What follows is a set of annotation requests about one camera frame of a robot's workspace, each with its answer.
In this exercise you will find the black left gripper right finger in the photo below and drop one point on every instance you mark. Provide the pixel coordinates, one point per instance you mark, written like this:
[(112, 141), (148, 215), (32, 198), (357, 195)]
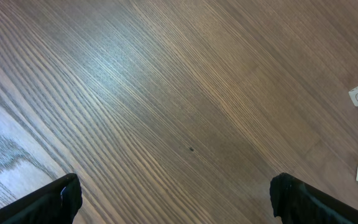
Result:
[(296, 202)]

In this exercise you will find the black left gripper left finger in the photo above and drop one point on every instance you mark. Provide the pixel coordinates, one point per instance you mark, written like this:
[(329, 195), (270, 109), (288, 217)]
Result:
[(56, 202)]

